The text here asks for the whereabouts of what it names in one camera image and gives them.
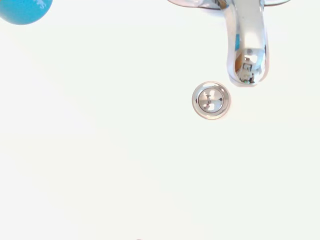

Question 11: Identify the chrome sink drain stopper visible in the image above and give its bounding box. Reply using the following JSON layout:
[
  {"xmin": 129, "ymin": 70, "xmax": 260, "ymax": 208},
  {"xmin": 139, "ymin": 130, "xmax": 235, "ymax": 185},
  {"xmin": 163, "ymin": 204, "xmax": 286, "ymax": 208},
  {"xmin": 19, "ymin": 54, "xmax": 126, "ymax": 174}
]
[{"xmin": 191, "ymin": 80, "xmax": 232, "ymax": 120}]

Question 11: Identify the chrome faucet spout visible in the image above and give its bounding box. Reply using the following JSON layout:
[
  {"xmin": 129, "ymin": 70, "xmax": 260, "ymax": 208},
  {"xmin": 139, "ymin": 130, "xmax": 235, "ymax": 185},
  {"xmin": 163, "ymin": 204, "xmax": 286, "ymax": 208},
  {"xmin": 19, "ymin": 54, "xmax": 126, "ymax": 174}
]
[{"xmin": 166, "ymin": 0, "xmax": 292, "ymax": 88}]

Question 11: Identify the white ceramic sink basin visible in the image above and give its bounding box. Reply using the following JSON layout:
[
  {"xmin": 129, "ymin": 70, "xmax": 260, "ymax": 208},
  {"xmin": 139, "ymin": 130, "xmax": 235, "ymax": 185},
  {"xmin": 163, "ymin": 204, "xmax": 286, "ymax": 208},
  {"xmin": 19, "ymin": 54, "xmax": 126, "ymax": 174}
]
[{"xmin": 0, "ymin": 0, "xmax": 320, "ymax": 240}]

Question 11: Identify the blue plastic bottle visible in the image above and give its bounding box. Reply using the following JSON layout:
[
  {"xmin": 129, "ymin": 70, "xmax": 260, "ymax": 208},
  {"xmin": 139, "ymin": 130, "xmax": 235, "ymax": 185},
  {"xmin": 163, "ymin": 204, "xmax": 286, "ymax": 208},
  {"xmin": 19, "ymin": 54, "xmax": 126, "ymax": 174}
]
[{"xmin": 0, "ymin": 0, "xmax": 54, "ymax": 26}]

